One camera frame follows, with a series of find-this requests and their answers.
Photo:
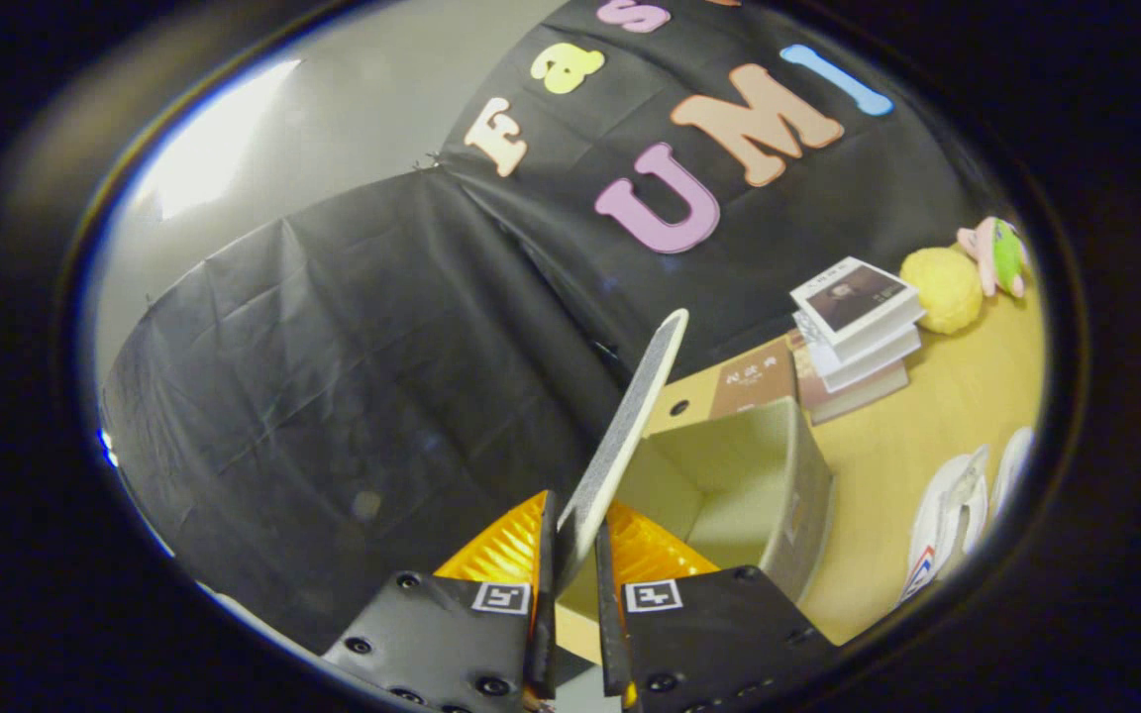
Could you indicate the white canvas shoe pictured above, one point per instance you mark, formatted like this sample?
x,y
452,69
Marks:
x,y
1011,470
942,525

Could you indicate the brown spine book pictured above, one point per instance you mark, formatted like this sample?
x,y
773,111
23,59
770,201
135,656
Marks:
x,y
853,396

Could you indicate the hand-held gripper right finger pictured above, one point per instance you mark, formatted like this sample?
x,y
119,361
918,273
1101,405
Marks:
x,y
719,634

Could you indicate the grey storage box lid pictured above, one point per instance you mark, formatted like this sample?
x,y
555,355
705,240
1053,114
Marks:
x,y
620,436

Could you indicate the pink plush toy green shorts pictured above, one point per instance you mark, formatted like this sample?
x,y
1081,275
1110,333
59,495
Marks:
x,y
1001,253

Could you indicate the white book with portrait cover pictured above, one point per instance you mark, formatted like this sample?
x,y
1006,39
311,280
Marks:
x,y
853,297

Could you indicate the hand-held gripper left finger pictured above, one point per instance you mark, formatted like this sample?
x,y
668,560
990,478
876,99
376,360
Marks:
x,y
432,634

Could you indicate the round yellow plush toy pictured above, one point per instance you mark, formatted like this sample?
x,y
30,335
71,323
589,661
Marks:
x,y
942,287

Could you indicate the grey fabric storage box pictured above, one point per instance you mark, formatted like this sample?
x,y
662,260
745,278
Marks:
x,y
719,485

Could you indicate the thick white book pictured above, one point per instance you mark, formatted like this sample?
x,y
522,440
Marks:
x,y
873,356

